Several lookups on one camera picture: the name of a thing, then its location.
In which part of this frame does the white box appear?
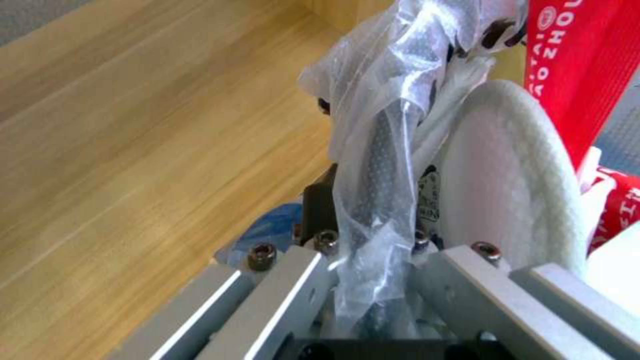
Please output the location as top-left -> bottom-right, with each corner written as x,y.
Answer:
583,224 -> 640,318

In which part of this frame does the red bag with white letters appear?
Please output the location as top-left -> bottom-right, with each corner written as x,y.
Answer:
519,0 -> 640,178

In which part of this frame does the red and white package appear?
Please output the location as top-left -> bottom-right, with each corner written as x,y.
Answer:
574,145 -> 640,257

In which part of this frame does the blue crumpled wrapper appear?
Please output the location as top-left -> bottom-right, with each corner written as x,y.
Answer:
214,202 -> 307,264

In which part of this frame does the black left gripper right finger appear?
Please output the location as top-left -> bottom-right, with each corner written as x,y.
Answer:
412,167 -> 640,360

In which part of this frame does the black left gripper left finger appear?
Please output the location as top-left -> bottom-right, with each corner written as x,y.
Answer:
148,164 -> 343,360

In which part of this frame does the clear plastic bin liner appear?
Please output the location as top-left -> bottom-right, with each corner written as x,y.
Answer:
297,0 -> 531,340

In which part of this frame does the white ribbed round disc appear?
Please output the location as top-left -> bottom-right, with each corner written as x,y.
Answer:
438,80 -> 589,277

